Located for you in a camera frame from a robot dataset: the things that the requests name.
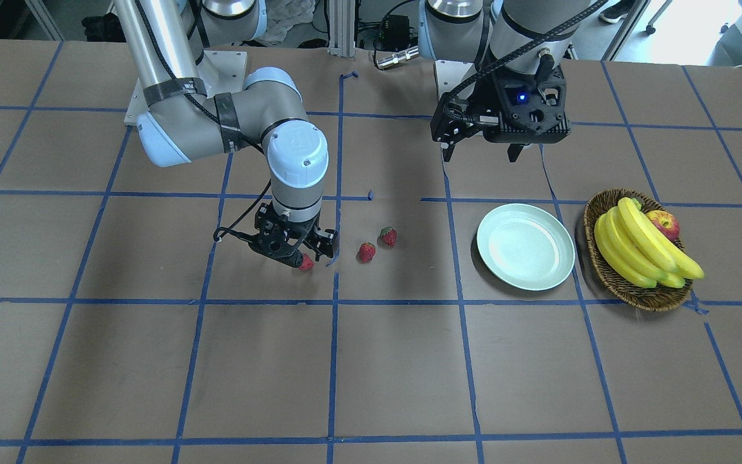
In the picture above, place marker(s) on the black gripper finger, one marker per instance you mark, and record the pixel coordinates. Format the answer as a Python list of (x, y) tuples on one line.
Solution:
[(447, 151), (295, 260), (325, 243), (514, 151)]

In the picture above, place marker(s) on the red strawberry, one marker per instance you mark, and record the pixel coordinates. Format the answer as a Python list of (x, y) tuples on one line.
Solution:
[(366, 252), (306, 263), (388, 236)]

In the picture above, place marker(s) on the pale green plate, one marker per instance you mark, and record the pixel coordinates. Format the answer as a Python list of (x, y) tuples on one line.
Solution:
[(525, 247)]

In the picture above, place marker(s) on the yellow banana bunch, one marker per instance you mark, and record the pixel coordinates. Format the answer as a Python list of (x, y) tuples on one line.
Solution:
[(639, 252)]

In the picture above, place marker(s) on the red apple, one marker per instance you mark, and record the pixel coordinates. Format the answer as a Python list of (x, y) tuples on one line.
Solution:
[(666, 223)]

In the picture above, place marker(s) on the woven wicker basket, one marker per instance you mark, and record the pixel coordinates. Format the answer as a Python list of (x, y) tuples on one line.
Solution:
[(660, 298)]

